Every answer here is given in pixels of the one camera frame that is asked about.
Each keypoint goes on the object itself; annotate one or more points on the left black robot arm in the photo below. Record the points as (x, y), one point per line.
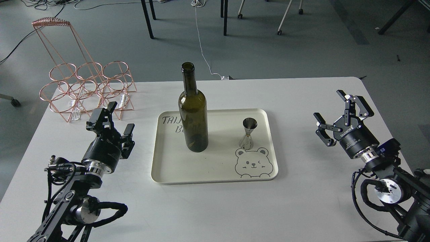
(69, 210)

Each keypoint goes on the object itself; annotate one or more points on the steel jigger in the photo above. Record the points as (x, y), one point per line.
(249, 125)

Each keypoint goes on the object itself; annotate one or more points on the cream bear tray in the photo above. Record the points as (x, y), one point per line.
(223, 160)

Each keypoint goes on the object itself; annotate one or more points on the rose gold wire wine rack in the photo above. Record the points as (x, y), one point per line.
(79, 84)

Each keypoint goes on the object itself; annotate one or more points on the black table leg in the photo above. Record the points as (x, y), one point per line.
(148, 7)
(224, 14)

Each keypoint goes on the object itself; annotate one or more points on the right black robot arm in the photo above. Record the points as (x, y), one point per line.
(389, 188)

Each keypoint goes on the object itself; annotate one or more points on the dark furniture leg right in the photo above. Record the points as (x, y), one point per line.
(396, 16)

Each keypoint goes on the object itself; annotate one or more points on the black table leg left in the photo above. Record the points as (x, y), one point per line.
(148, 7)

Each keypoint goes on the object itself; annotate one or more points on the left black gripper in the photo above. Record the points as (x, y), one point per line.
(108, 146)

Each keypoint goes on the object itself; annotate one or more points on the chair caster at left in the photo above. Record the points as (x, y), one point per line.
(14, 102)

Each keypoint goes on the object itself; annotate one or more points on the black table leg right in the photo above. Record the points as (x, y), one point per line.
(224, 14)

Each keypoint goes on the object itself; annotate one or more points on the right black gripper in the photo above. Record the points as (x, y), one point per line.
(349, 130)

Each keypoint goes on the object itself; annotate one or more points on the white chair base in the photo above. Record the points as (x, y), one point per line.
(274, 17)

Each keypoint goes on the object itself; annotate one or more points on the dark green wine bottle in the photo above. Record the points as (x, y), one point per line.
(193, 111)

